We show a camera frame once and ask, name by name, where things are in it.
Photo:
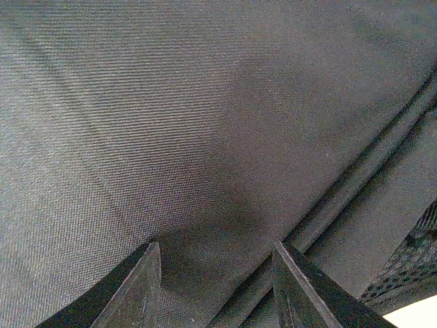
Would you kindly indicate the black student backpack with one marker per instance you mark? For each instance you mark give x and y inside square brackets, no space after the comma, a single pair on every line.
[215,129]

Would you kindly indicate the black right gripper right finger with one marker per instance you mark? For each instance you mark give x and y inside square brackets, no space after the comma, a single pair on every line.
[306,297]

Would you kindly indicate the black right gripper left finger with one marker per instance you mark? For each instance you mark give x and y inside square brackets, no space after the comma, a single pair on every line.
[126,297]

